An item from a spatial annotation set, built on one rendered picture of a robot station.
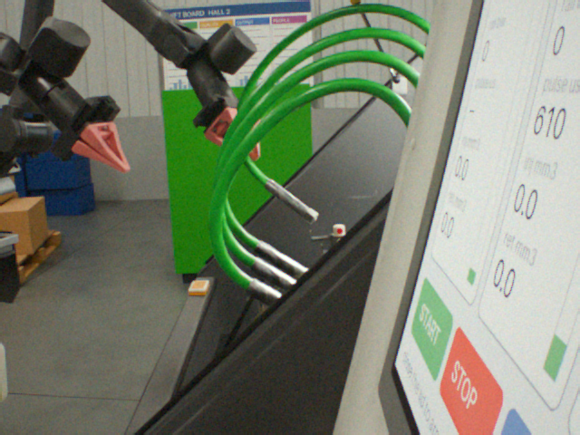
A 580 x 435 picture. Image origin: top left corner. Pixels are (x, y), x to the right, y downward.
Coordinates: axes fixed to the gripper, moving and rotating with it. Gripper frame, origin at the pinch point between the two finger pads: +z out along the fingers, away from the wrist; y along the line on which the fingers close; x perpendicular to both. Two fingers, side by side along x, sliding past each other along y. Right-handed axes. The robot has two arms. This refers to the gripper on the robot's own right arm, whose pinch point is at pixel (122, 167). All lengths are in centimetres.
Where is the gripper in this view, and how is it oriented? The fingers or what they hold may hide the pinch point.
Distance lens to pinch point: 91.1
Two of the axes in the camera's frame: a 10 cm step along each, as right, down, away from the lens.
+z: 7.1, 7.0, -0.4
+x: 2.7, -2.2, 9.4
